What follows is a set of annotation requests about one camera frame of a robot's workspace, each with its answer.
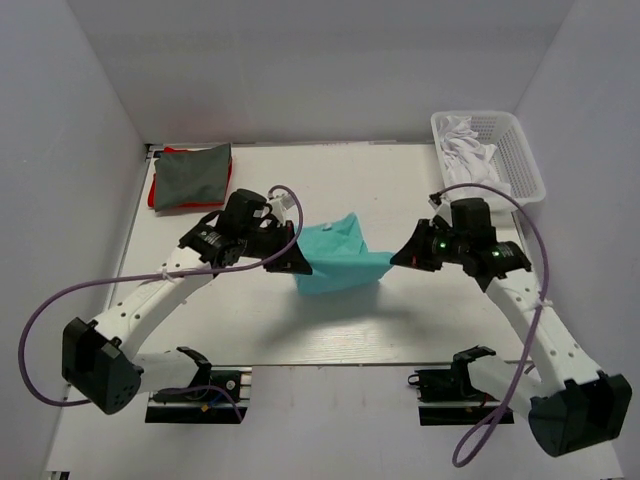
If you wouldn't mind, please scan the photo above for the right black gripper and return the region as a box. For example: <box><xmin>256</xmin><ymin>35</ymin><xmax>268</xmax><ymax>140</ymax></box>
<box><xmin>391</xmin><ymin>218</ymin><xmax>469</xmax><ymax>272</ymax></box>

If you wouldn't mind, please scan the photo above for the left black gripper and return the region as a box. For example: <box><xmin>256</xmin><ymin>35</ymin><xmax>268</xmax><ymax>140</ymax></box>
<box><xmin>240</xmin><ymin>220</ymin><xmax>312</xmax><ymax>275</ymax></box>

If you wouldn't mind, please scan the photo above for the teal polo shirt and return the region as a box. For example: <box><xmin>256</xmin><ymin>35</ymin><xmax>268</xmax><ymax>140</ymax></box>
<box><xmin>295</xmin><ymin>213</ymin><xmax>393</xmax><ymax>295</ymax></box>

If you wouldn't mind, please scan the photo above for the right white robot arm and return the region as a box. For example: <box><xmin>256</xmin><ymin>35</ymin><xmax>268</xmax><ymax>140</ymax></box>
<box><xmin>391</xmin><ymin>198</ymin><xmax>632</xmax><ymax>457</ymax></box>

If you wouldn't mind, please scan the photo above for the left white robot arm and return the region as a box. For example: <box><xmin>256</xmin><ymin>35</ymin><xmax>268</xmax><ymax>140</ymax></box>
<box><xmin>62</xmin><ymin>185</ymin><xmax>312</xmax><ymax>415</ymax></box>

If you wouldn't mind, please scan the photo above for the crumpled white t shirt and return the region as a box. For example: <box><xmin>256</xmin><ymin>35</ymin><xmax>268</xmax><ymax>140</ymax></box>
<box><xmin>436</xmin><ymin>115</ymin><xmax>511</xmax><ymax>194</ymax></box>

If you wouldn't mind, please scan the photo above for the white plastic basket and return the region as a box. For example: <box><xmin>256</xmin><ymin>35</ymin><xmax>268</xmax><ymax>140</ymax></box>
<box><xmin>431</xmin><ymin>111</ymin><xmax>546</xmax><ymax>213</ymax></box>

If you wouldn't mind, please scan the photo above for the folded grey t shirt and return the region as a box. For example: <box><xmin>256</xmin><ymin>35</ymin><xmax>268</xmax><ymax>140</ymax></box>
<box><xmin>152</xmin><ymin>142</ymin><xmax>233</xmax><ymax>214</ymax></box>

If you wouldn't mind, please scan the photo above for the folded red t shirt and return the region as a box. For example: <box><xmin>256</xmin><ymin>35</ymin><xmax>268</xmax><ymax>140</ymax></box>
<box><xmin>146</xmin><ymin>145</ymin><xmax>236</xmax><ymax>210</ymax></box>

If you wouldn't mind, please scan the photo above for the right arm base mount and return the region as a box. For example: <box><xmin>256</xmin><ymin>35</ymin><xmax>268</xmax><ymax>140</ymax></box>
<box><xmin>407</xmin><ymin>365</ymin><xmax>500</xmax><ymax>427</ymax></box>

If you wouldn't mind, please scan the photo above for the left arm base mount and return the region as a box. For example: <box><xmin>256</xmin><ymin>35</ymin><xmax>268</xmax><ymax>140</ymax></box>
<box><xmin>145</xmin><ymin>367</ymin><xmax>252</xmax><ymax>425</ymax></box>

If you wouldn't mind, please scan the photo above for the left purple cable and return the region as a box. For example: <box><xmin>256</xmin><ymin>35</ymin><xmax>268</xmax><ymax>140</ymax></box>
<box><xmin>18</xmin><ymin>184</ymin><xmax>306</xmax><ymax>421</ymax></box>

